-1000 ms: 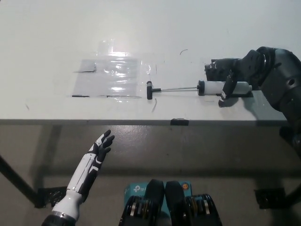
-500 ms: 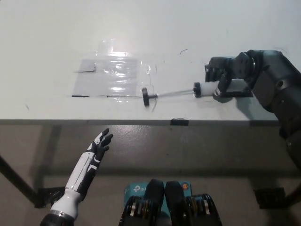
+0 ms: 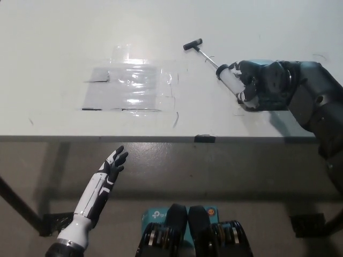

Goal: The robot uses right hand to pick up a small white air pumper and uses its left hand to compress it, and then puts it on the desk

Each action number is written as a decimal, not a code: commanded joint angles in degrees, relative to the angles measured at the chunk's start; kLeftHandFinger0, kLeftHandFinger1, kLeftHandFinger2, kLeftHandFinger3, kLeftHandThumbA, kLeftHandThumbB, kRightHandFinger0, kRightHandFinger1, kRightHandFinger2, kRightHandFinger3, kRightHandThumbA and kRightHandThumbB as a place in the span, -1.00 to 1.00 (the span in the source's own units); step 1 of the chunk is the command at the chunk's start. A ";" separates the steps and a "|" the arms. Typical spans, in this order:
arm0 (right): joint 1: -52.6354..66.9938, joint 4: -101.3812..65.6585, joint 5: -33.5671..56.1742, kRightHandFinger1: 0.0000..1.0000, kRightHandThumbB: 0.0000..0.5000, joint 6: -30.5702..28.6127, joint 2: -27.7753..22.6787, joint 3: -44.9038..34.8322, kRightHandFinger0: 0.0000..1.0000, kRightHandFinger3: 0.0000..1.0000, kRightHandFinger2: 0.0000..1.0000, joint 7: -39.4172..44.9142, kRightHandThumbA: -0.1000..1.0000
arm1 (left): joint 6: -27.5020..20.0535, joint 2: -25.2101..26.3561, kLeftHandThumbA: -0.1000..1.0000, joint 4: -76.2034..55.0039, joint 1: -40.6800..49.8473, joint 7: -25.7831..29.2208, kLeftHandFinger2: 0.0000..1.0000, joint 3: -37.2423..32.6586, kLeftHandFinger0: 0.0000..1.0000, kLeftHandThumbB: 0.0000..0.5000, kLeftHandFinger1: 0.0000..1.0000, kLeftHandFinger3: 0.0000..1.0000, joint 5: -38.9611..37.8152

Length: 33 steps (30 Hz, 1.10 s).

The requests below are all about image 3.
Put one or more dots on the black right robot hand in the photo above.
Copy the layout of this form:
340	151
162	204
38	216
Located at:
270	85

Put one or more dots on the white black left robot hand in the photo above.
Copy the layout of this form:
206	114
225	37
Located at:
91	195

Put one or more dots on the small white air pump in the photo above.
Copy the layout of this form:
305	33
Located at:
230	80

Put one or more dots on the teal tp-link box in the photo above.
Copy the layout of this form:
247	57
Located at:
151	215

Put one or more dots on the black diagonal table leg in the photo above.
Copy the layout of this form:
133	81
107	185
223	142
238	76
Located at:
18	206

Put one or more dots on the clear plastic sheet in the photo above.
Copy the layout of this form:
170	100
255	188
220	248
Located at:
120	91

